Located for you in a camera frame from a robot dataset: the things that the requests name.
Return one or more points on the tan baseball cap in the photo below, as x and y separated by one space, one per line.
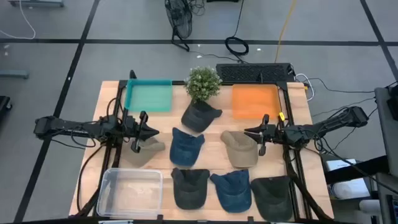
241 151

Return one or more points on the white roll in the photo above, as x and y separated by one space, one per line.
351 189

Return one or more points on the grey platform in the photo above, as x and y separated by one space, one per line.
37 3

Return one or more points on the black perforated computer case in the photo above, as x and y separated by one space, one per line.
252 73

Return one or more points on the small potted green plant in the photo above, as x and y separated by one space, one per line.
202 82

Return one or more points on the white paper sheet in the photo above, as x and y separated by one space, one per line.
342 164

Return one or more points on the teal plastic bin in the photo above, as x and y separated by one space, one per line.
149 96

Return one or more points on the blue denim baseball cap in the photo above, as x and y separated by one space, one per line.
186 149
233 193

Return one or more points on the black floor fan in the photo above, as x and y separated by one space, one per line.
180 18

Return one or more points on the black beam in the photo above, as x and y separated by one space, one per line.
357 171

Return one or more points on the black aluminium table frame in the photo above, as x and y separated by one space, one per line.
178 82

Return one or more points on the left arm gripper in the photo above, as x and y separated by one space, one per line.
136 130

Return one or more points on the olive khaki baseball cap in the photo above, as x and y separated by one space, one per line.
146 154

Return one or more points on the grey floor bar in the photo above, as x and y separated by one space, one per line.
14 74

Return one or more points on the clear plastic bin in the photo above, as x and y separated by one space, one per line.
130 193

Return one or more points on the black baseball cap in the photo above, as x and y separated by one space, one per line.
197 118
189 189
272 199

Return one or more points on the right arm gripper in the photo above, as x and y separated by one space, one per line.
272 133

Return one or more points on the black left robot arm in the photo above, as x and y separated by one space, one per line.
62 124

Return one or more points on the orange plastic bin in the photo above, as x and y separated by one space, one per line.
255 102

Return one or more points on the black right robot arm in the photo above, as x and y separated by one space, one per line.
326 126

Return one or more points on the grey metal cabinet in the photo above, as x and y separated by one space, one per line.
387 130

